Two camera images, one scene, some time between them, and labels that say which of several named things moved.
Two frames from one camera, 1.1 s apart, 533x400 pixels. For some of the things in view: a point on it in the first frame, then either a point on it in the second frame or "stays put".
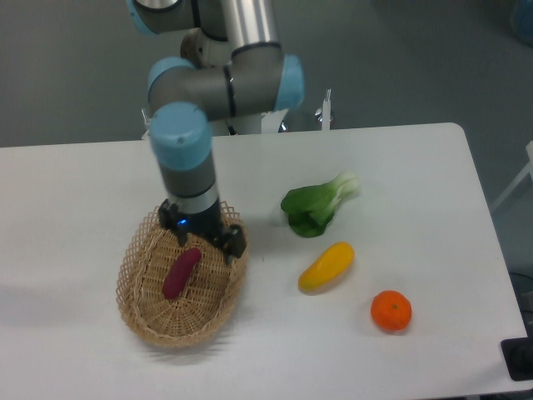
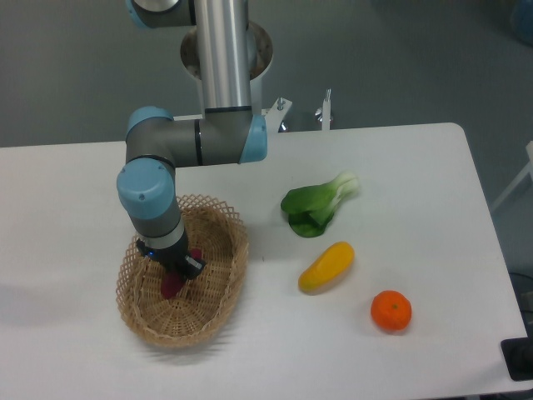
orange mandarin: (391, 310) stays put
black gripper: (207, 226) -> (172, 257)
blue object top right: (524, 21) stays put
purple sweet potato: (181, 272) stays put
